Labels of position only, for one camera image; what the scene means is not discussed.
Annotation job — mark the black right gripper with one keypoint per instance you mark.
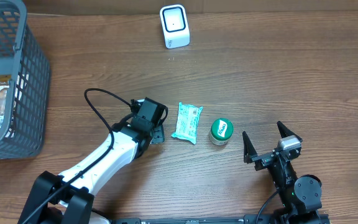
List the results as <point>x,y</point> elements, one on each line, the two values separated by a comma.
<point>268,156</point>

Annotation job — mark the teal tissue packet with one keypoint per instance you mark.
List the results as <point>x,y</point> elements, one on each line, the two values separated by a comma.
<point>187,122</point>

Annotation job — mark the green lid jar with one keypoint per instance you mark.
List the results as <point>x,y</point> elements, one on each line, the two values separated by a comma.
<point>221,131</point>

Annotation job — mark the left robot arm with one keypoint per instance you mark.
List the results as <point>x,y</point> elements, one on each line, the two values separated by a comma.
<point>68,197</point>

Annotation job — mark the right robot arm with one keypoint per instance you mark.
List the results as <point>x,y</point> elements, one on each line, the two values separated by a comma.
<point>300,196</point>

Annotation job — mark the white barcode scanner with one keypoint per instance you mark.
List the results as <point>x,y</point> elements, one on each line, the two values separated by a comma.
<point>175,26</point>

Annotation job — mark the grey plastic mesh basket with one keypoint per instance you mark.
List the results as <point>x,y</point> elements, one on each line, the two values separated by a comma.
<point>21,57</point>

